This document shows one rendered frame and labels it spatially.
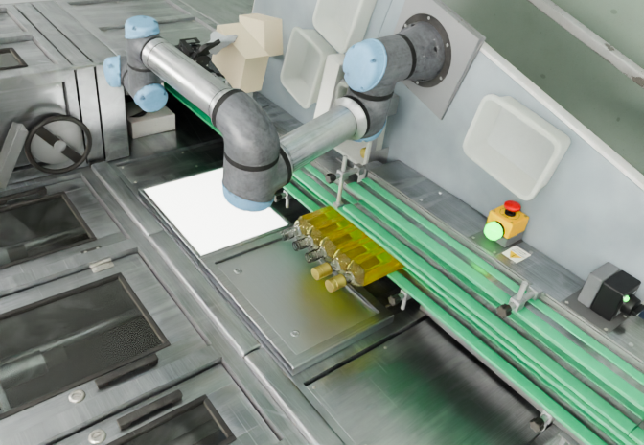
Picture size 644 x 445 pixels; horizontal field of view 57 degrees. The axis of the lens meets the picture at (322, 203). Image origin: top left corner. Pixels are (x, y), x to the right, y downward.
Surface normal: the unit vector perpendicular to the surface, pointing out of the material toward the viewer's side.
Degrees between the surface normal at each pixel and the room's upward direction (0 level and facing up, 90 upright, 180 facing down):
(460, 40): 3
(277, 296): 90
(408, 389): 90
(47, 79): 90
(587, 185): 0
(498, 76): 0
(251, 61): 90
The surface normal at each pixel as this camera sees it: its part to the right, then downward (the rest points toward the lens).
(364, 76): -0.78, 0.21
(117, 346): 0.11, -0.82
